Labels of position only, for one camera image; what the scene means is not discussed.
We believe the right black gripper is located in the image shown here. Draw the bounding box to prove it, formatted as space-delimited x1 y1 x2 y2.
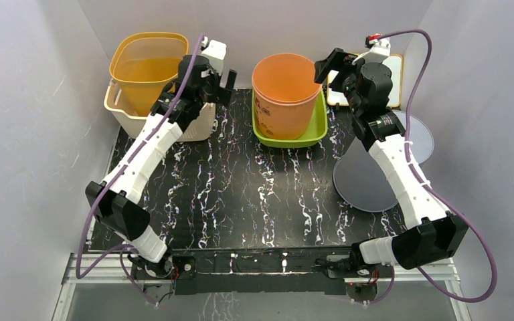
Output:
315 49 365 116

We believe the cream perforated storage basket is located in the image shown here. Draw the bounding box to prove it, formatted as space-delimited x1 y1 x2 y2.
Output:
104 79 216 142

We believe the orange plastic bucket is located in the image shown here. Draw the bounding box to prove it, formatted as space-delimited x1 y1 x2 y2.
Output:
252 53 321 140

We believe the yellow slatted waste basket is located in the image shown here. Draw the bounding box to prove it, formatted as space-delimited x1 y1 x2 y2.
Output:
109 32 189 116

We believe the grey plastic bucket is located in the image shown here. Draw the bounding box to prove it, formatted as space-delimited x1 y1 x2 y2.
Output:
333 116 434 213

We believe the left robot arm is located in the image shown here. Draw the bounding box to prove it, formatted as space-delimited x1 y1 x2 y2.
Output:
86 53 237 278

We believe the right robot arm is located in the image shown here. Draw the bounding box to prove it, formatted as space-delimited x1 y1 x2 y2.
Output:
314 47 468 277

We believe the green plastic tray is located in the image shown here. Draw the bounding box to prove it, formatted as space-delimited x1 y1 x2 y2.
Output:
252 91 328 148

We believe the black marbled table mat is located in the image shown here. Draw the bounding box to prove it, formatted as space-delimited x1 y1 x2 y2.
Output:
139 89 405 249

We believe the small whiteboard yellow frame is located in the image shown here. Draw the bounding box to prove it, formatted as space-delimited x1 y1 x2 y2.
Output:
326 54 403 108

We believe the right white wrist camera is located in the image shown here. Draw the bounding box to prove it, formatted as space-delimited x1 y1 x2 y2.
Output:
352 33 391 65

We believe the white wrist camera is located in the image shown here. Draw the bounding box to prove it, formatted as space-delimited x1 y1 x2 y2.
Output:
352 33 391 65
200 36 227 74

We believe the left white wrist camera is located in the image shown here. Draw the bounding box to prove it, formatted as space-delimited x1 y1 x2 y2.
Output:
200 36 227 74

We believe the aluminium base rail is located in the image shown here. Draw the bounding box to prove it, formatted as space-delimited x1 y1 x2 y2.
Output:
53 255 470 320

